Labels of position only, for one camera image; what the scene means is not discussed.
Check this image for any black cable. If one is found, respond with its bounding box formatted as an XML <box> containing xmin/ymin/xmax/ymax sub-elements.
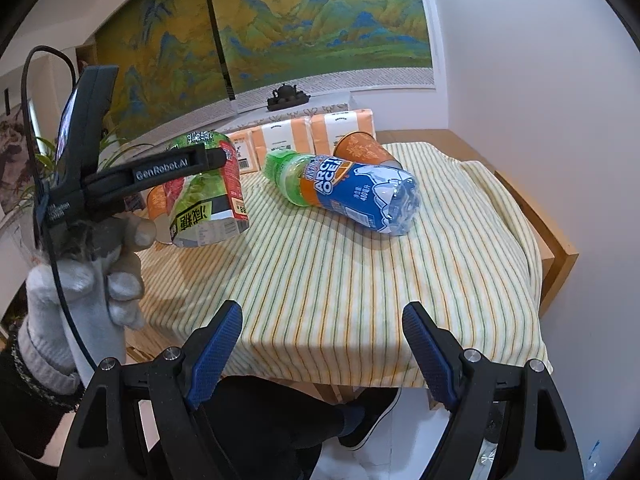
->
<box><xmin>21</xmin><ymin>46</ymin><xmax>98</xmax><ymax>368</ymax></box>

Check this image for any ink wall picture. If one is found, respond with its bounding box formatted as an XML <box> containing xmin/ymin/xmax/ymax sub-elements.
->
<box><xmin>0</xmin><ymin>110</ymin><xmax>34</xmax><ymax>213</ymax></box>

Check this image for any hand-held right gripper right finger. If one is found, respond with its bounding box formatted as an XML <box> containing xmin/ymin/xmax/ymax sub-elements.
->
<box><xmin>402</xmin><ymin>301</ymin><xmax>587</xmax><ymax>480</ymax></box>

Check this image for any landscape wall painting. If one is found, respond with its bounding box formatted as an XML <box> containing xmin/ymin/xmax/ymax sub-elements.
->
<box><xmin>92</xmin><ymin>0</ymin><xmax>434</xmax><ymax>132</ymax></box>

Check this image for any black shoe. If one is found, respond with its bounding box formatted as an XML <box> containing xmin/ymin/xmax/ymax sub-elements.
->
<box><xmin>339</xmin><ymin>387</ymin><xmax>402</xmax><ymax>451</ymax></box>

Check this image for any orange patterned paper cup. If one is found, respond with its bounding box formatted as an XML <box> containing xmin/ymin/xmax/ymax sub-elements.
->
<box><xmin>332</xmin><ymin>131</ymin><xmax>404</xmax><ymax>171</ymax></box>

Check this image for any person's left hand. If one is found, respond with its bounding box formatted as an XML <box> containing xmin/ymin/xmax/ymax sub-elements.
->
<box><xmin>22</xmin><ymin>212</ymin><xmax>159</xmax><ymax>378</ymax></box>

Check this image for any green red instant noodle cup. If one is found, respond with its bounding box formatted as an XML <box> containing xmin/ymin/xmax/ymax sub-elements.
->
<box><xmin>162</xmin><ymin>130</ymin><xmax>251</xmax><ymax>250</ymax></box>

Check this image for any green potted plant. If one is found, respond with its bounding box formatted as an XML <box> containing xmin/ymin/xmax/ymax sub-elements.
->
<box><xmin>10</xmin><ymin>127</ymin><xmax>153</xmax><ymax>221</ymax></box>

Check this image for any person's leg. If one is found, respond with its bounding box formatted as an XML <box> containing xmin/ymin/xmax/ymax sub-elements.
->
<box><xmin>202</xmin><ymin>375</ymin><xmax>368</xmax><ymax>480</ymax></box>

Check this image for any small orange cup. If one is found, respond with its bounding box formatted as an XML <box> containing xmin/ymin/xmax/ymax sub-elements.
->
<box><xmin>146</xmin><ymin>185</ymin><xmax>169</xmax><ymax>222</ymax></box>

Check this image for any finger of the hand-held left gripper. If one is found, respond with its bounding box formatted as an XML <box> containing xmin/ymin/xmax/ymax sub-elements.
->
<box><xmin>80</xmin><ymin>142</ymin><xmax>227</xmax><ymax>197</ymax></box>
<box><xmin>82</xmin><ymin>184</ymin><xmax>157</xmax><ymax>222</ymax></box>

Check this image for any person's left forearm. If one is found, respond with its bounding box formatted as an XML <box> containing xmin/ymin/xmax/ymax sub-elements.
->
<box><xmin>0</xmin><ymin>312</ymin><xmax>87</xmax><ymax>461</ymax></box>

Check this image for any wooden table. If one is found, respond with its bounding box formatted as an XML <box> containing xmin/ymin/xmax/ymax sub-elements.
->
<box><xmin>125</xmin><ymin>129</ymin><xmax>580</xmax><ymax>403</ymax></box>

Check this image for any orange white tissue pack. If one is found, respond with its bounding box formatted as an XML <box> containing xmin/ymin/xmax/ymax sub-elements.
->
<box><xmin>250</xmin><ymin>116</ymin><xmax>315</xmax><ymax>171</ymax></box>
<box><xmin>310</xmin><ymin>108</ymin><xmax>376</xmax><ymax>157</ymax></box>
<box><xmin>227</xmin><ymin>130</ymin><xmax>262</xmax><ymax>177</ymax></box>

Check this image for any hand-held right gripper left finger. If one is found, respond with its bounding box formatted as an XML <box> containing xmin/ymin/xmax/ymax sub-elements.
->
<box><xmin>57</xmin><ymin>301</ymin><xmax>244</xmax><ymax>480</ymax></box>

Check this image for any striped yellow tablecloth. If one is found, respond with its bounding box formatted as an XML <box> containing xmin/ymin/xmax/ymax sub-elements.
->
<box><xmin>125</xmin><ymin>141</ymin><xmax>555</xmax><ymax>391</ymax></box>

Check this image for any blue label plastic bottle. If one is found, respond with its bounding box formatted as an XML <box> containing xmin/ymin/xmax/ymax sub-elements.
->
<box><xmin>263</xmin><ymin>150</ymin><xmax>420</xmax><ymax>237</ymax></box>

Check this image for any dark teapot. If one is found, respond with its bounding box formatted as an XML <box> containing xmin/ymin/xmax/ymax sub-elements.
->
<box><xmin>266</xmin><ymin>82</ymin><xmax>311</xmax><ymax>111</ymax></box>

